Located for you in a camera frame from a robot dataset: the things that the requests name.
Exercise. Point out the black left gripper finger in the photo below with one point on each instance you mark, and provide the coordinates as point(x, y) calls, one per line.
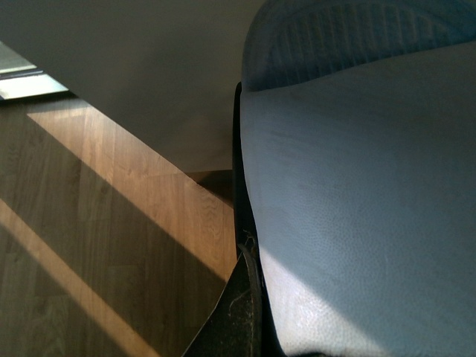
point(235, 326)

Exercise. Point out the light blue slide sandal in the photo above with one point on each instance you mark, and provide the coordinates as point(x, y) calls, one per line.
point(358, 145)

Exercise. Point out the black metal shoe rack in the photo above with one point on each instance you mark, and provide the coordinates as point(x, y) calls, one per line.
point(245, 228)

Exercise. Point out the dark window frame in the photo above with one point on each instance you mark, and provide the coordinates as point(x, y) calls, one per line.
point(22, 79)

